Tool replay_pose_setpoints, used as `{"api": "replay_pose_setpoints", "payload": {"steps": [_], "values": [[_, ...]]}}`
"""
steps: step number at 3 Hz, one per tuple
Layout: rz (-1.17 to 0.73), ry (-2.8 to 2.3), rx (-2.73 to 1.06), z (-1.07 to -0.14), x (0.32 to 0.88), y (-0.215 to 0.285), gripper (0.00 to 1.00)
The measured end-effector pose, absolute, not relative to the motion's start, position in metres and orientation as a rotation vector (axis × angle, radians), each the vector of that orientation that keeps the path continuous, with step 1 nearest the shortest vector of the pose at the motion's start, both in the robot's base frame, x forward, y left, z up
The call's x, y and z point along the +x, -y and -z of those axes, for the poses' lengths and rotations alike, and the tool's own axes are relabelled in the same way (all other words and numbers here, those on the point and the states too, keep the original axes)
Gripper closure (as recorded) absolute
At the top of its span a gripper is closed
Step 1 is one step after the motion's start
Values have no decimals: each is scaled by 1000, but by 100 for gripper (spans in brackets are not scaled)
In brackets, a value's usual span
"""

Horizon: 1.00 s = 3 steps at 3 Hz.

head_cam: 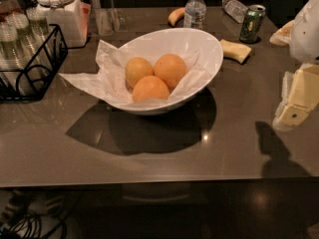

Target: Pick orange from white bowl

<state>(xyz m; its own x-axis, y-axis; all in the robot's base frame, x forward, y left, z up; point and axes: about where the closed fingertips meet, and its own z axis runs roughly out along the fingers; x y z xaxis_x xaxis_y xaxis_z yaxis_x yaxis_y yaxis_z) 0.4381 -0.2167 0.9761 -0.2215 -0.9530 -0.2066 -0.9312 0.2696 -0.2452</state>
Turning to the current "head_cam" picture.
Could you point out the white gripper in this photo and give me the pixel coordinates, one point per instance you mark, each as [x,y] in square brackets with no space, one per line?
[305,37]

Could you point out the orange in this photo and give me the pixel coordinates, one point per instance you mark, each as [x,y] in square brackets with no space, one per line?
[150,87]
[137,68]
[170,68]

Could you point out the white ceramic bowl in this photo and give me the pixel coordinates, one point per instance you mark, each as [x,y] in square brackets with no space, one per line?
[202,53]

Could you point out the peeled banana piece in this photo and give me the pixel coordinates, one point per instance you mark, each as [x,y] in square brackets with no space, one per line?
[235,51]

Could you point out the green soda can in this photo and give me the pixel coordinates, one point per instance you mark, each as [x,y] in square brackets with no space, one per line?
[252,22]

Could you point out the lying clear water bottle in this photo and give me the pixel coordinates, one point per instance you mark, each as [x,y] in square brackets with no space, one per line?
[235,9]

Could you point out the upright clear water bottle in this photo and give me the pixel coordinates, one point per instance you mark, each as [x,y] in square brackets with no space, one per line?
[194,14]

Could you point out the yellow banana at back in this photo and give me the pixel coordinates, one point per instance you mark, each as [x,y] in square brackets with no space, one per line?
[175,16]

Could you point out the white paper liner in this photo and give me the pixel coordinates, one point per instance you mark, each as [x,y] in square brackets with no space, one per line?
[109,80]

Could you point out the clear acrylic stand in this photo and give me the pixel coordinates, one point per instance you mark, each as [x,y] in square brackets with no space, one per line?
[106,16]

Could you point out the white lidded jar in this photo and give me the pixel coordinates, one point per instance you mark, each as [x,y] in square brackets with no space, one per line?
[72,16]

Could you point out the stacked clear plastic cups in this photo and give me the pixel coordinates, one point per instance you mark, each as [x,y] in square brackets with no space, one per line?
[24,65]

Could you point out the black wire rack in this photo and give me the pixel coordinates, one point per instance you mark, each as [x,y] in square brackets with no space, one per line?
[56,50]

